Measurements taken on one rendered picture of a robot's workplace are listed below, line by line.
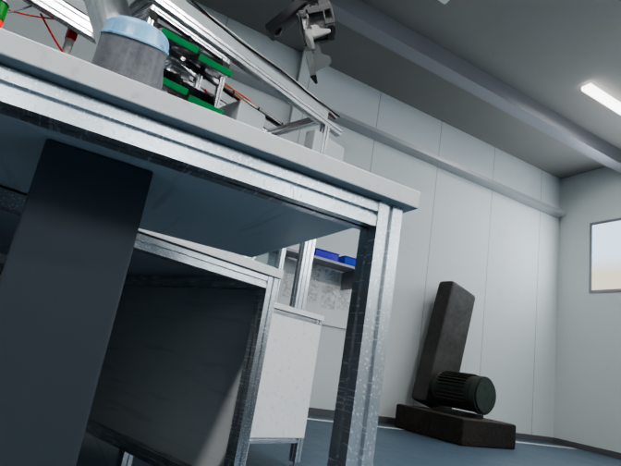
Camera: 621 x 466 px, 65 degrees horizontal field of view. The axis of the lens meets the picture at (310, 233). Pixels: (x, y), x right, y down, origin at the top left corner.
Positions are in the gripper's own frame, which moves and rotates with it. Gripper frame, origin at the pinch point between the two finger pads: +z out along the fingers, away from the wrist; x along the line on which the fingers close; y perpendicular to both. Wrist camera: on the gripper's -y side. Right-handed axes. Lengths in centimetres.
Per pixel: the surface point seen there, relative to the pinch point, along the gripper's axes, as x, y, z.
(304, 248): 180, -15, 9
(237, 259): 43, -32, 33
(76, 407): -33, -45, 64
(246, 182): -42, -14, 39
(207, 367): 75, -54, 64
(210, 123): -47, -17, 32
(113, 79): -53, -26, 28
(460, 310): 574, 169, 63
